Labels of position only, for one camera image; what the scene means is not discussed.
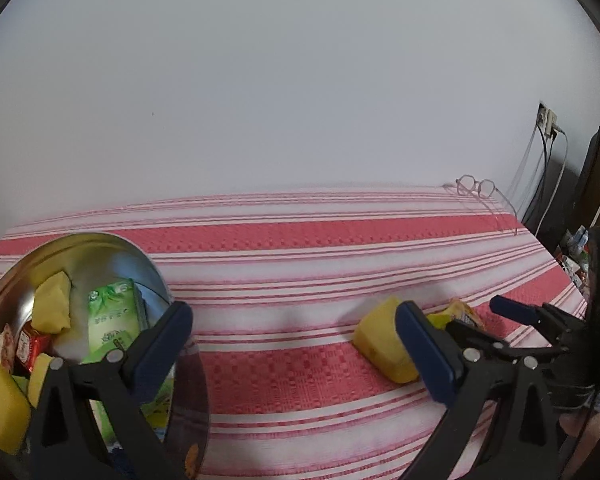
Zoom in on red snack packet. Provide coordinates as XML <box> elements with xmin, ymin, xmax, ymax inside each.
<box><xmin>11</xmin><ymin>322</ymin><xmax>53</xmax><ymax>376</ymax></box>

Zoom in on person's right forearm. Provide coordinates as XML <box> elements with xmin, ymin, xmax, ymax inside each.
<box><xmin>560</xmin><ymin>407</ymin><xmax>600</xmax><ymax>466</ymax></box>

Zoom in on yellow biscuit packet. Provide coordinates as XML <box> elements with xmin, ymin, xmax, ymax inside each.
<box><xmin>426</xmin><ymin>299</ymin><xmax>487</xmax><ymax>333</ymax></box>
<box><xmin>142</xmin><ymin>404</ymin><xmax>173</xmax><ymax>433</ymax></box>

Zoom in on white charger cable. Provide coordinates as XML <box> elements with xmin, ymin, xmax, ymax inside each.
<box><xmin>537</xmin><ymin>129</ymin><xmax>568</xmax><ymax>233</ymax></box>

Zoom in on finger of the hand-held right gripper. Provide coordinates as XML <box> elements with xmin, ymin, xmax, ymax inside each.
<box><xmin>445</xmin><ymin>320</ymin><xmax>572</xmax><ymax>367</ymax></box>
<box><xmin>489</xmin><ymin>295</ymin><xmax>588</xmax><ymax>347</ymax></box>

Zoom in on yellow sponge with dark pad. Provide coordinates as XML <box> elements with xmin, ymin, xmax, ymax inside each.
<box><xmin>26</xmin><ymin>352</ymin><xmax>56</xmax><ymax>408</ymax></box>

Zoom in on black monitor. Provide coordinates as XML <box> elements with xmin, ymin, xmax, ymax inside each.
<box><xmin>572</xmin><ymin>126</ymin><xmax>600</xmax><ymax>231</ymax></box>

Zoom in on pink white snack packet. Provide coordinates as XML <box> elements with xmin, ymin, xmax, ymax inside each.
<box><xmin>0</xmin><ymin>324</ymin><xmax>18</xmax><ymax>371</ymax></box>

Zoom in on black cable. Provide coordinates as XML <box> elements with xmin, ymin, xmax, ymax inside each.
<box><xmin>525</xmin><ymin>132</ymin><xmax>550</xmax><ymax>233</ymax></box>

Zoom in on pile of desk clutter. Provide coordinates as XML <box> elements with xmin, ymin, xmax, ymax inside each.
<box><xmin>555</xmin><ymin>227</ymin><xmax>593</xmax><ymax>291</ymax></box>

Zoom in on green tissue pack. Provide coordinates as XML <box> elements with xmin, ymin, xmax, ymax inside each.
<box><xmin>91</xmin><ymin>399</ymin><xmax>118</xmax><ymax>448</ymax></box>

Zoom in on thin-framed eyeglasses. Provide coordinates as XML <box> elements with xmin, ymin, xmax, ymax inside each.
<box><xmin>442</xmin><ymin>174</ymin><xmax>520</xmax><ymax>236</ymax></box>

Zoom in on round dark blue metal tin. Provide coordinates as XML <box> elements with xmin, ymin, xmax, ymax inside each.
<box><xmin>0</xmin><ymin>232</ymin><xmax>212</xmax><ymax>480</ymax></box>

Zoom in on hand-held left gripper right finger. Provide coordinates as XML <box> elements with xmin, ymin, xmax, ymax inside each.
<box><xmin>395</xmin><ymin>301</ymin><xmax>563</xmax><ymax>480</ymax></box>

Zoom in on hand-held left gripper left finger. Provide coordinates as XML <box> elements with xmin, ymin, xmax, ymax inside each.
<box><xmin>25</xmin><ymin>301</ymin><xmax>195</xmax><ymax>480</ymax></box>

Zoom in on large yellow sponge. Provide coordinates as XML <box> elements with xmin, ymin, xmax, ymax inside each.
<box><xmin>0</xmin><ymin>360</ymin><xmax>33</xmax><ymax>456</ymax></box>

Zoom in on red white striped bedsheet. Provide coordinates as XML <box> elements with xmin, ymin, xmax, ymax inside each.
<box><xmin>0</xmin><ymin>185</ymin><xmax>588</xmax><ymax>480</ymax></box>

